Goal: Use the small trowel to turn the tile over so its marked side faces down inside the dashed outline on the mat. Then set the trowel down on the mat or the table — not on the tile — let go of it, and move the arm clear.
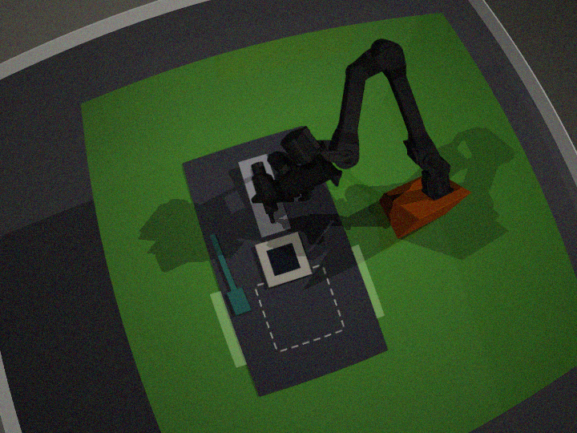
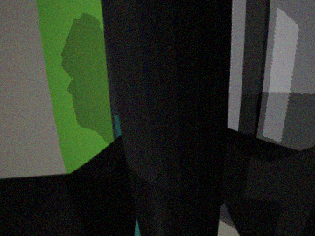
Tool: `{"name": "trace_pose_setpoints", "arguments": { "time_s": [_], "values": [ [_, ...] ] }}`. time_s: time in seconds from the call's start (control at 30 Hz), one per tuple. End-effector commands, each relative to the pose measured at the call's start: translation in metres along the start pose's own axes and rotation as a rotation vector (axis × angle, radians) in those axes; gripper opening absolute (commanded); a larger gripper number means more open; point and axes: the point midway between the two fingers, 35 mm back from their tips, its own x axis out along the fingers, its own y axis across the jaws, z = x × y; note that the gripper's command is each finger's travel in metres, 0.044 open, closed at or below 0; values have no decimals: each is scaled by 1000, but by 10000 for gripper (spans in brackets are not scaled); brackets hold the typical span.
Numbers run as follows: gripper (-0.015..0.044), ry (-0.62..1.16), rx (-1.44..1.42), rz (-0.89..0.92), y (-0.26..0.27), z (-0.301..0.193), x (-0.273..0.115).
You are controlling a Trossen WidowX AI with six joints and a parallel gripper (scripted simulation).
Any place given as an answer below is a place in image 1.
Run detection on dark teal small trowel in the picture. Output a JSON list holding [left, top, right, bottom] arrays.
[[210, 234, 252, 316]]

